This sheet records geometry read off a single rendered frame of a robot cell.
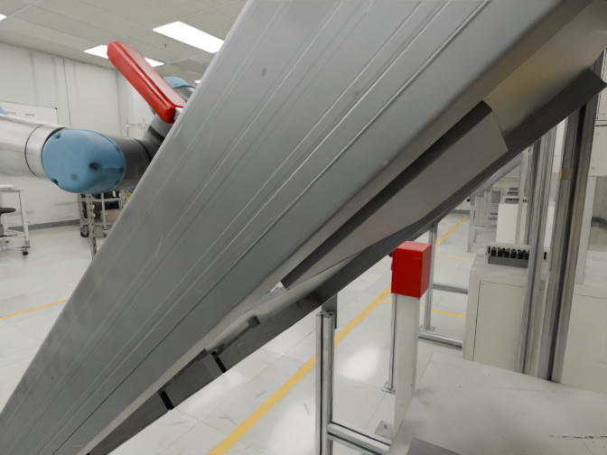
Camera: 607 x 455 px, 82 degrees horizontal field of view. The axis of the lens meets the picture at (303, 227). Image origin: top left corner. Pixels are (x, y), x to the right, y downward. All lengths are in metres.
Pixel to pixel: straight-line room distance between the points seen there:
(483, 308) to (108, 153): 1.45
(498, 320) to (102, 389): 1.54
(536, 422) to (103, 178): 0.74
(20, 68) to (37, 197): 2.09
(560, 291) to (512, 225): 4.01
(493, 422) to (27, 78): 7.64
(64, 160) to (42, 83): 7.34
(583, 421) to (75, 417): 0.73
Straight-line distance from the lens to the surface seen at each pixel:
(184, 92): 0.59
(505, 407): 0.76
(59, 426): 0.27
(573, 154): 0.79
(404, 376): 1.35
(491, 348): 1.70
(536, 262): 1.53
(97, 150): 0.48
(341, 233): 0.16
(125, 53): 0.22
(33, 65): 7.84
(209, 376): 0.64
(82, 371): 0.22
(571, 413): 0.81
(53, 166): 0.50
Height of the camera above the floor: 1.02
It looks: 9 degrees down
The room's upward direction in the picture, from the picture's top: straight up
